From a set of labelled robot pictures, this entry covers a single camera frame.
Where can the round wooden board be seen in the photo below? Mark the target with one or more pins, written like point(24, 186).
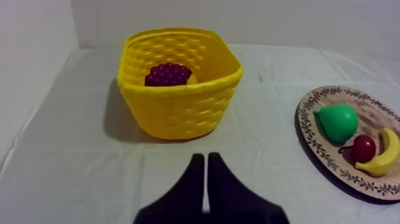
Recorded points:
point(368, 119)

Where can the yellow plastic basket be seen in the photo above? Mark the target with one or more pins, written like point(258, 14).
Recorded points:
point(179, 84)

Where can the yellow toy banana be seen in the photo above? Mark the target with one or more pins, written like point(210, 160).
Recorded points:
point(386, 156)

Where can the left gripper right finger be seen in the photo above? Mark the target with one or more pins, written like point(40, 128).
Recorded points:
point(231, 197)

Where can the small red fruit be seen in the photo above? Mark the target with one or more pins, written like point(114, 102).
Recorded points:
point(363, 148)

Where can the green toy pear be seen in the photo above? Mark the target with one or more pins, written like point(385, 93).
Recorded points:
point(339, 122)

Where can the purple toy grapes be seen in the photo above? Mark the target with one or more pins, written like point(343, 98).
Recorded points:
point(168, 75)

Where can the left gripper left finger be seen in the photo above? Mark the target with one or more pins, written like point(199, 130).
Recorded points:
point(184, 197)

